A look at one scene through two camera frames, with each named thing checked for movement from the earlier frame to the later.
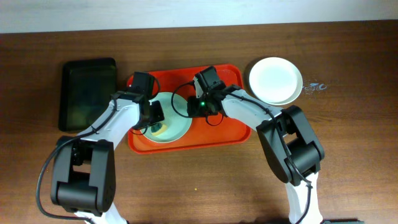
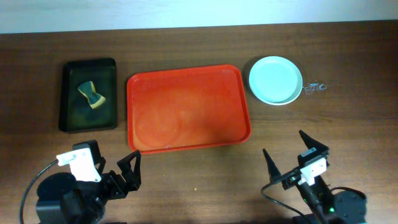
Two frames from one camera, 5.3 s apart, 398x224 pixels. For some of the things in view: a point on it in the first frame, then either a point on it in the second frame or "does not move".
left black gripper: (156, 115) -> (114, 182)
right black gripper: (193, 111) -> (286, 178)
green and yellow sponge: (158, 129) -> (95, 99)
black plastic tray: (86, 88) does not move
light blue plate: (177, 122) -> (275, 80)
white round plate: (276, 81) does not move
